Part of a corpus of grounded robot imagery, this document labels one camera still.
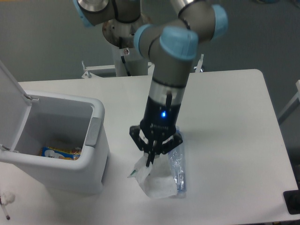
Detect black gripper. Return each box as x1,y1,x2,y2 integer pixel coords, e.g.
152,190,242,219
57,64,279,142
129,97,183,167

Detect clear plastic water bottle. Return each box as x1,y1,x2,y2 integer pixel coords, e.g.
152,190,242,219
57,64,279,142
168,127,187,198

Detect white plastic bag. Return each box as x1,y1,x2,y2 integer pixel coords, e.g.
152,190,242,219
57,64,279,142
128,153,178,199

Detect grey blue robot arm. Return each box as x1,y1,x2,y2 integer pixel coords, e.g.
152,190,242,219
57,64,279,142
129,0,228,166

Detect white trash can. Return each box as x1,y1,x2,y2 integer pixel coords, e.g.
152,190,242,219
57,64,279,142
0,90,109,194

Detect white trash can lid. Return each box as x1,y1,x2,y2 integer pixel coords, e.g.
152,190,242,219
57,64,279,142
0,63,31,151

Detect blue yellow snack wrapper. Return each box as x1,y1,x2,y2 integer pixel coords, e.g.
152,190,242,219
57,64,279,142
39,147,82,160

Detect black clamp at table edge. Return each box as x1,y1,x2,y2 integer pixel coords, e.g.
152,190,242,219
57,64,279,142
283,190,300,215

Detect white crumpled tissue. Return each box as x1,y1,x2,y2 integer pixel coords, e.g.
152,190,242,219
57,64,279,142
0,192,15,206

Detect white pen with black tip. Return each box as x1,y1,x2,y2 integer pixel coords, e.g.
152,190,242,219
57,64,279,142
0,196,10,220

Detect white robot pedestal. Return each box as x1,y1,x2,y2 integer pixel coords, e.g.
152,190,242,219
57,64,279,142
81,14,204,79

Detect black cable on pedestal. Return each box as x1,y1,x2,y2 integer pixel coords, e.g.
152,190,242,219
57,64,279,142
118,37,131,76

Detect white frame at right edge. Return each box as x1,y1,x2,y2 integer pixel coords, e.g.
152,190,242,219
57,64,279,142
277,80,300,125

